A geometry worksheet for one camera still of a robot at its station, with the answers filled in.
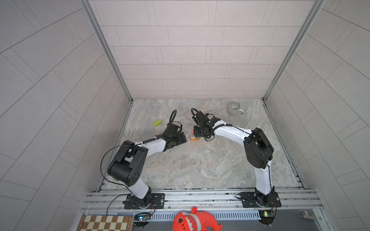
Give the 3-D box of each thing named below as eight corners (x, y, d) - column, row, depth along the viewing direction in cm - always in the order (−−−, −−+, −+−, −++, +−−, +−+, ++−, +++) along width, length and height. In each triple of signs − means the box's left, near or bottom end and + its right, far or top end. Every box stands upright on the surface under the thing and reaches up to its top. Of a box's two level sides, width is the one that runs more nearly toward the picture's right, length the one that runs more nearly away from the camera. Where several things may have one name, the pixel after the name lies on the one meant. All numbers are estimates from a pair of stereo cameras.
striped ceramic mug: (228, 117, 108) (230, 111, 103) (226, 107, 114) (228, 101, 109) (241, 117, 108) (243, 111, 103) (238, 107, 114) (240, 101, 109)
